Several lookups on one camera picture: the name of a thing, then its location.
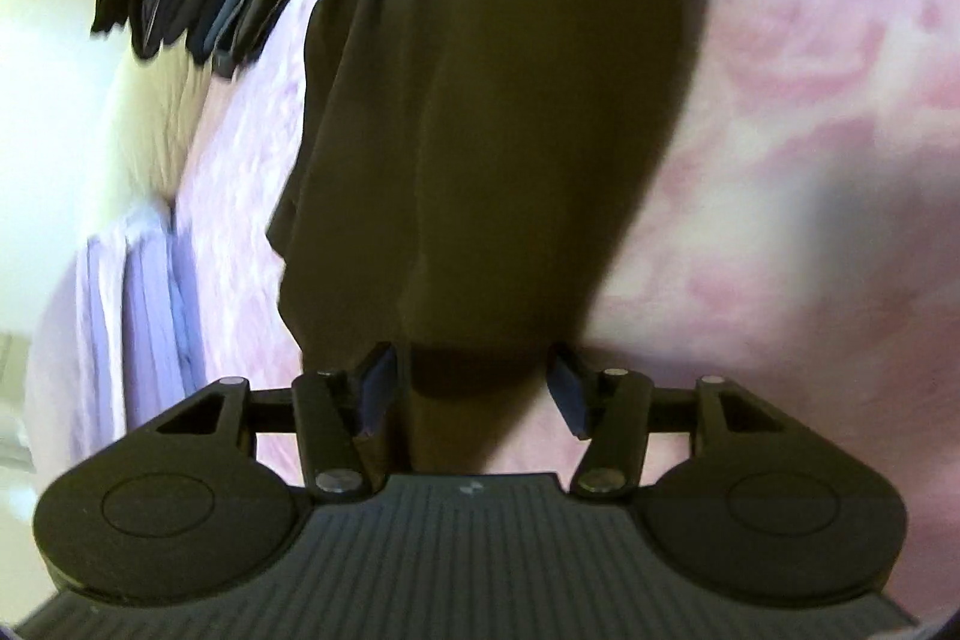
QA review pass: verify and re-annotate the dark brown garment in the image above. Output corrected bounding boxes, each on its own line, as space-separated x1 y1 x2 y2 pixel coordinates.
267 0 697 473

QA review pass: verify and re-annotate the lilac pillow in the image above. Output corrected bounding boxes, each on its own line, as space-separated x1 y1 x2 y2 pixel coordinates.
25 198 205 487

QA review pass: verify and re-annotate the pink floral bedspread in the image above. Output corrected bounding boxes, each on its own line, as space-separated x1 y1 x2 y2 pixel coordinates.
170 0 960 626

